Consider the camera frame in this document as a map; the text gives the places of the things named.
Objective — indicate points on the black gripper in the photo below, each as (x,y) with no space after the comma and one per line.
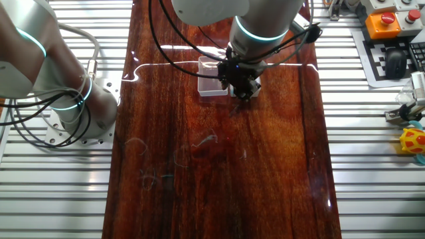
(240,69)

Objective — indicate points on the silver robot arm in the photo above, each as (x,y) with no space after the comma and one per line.
(265,20)

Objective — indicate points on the white pipette tip holder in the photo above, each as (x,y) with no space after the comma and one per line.
(256,91)

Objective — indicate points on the clear plastic box lid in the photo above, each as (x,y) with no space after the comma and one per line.
(209,84)

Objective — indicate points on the black white marker sheet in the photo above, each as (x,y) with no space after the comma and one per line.
(376,66)

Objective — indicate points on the red emergency stop button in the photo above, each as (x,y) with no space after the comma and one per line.
(378,30)

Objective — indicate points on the grey metal clamp tool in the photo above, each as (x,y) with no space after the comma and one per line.
(393,115)

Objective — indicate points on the black computer mouse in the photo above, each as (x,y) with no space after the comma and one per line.
(395,64)

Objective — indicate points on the grey button box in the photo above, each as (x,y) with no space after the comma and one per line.
(406,5)
(375,6)

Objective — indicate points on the grey emergency stop box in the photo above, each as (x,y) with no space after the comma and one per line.
(403,28)

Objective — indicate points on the yellow red turtle toy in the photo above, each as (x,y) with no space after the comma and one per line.
(411,141)

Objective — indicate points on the black keyboard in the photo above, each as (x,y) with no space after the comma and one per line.
(419,56)

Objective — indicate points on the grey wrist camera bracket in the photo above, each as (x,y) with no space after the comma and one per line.
(300,25)

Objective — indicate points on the small metal bracket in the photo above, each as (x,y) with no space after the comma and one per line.
(335,13)

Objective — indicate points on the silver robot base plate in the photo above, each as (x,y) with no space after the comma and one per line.
(106,132)

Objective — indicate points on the ribbed silver camera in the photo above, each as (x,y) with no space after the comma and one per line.
(419,86)

